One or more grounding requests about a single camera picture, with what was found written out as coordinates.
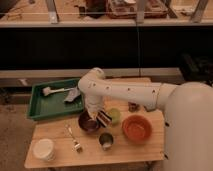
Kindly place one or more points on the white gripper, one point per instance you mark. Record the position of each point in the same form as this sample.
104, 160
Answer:
93, 104

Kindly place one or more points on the striped black eraser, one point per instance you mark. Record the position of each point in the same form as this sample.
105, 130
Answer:
103, 118

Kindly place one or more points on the purple bowl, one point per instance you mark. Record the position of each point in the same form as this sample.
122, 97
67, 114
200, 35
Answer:
87, 124

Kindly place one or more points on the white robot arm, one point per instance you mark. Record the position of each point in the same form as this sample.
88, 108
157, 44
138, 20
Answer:
187, 108

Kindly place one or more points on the orange bowl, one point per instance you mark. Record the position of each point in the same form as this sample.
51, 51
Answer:
137, 129

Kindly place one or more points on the green cup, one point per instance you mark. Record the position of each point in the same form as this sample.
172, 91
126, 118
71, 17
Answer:
115, 114

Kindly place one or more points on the small metal cup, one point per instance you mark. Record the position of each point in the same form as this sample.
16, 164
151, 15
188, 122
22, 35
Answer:
106, 140

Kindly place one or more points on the grey cloth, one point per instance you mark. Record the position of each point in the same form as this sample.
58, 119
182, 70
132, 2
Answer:
72, 95

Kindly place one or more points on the wooden table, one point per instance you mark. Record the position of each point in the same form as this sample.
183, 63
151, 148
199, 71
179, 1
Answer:
122, 150

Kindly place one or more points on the brown chocolate bar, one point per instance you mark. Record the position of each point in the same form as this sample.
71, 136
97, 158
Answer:
133, 107

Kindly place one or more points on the green plastic tray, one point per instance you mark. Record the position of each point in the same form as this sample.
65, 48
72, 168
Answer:
45, 107

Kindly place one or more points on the white brush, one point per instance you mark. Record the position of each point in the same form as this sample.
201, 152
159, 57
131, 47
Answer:
47, 91

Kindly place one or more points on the white stacked plates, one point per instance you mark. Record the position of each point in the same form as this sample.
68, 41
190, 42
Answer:
44, 150

